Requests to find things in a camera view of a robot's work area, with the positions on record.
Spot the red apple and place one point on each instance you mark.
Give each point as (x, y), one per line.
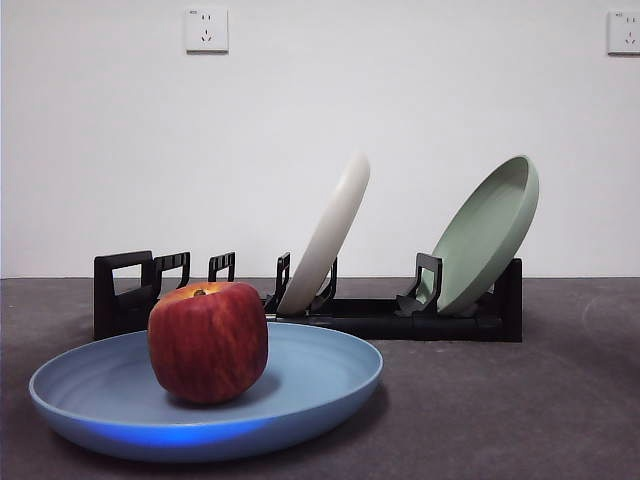
(207, 345)

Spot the green plate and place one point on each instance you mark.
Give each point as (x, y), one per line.
(485, 235)

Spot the white plate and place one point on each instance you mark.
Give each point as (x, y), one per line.
(335, 230)

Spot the blue plate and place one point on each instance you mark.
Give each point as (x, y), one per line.
(310, 380)

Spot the white wall socket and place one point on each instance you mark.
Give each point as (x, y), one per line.
(207, 30)
(625, 32)

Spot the black plate rack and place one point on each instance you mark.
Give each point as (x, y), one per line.
(425, 327)

